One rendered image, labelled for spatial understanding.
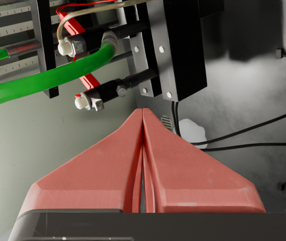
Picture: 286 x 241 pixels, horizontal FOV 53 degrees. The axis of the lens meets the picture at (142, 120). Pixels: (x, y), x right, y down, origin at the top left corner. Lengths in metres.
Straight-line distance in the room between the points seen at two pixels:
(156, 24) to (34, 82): 0.28
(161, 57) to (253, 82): 0.19
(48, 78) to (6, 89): 0.03
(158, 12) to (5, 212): 0.56
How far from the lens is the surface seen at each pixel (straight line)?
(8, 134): 0.70
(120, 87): 0.44
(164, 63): 0.48
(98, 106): 0.40
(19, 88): 0.23
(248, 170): 0.68
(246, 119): 0.62
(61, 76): 0.24
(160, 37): 0.48
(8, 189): 0.75
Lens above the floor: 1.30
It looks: 33 degrees down
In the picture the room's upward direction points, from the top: 118 degrees counter-clockwise
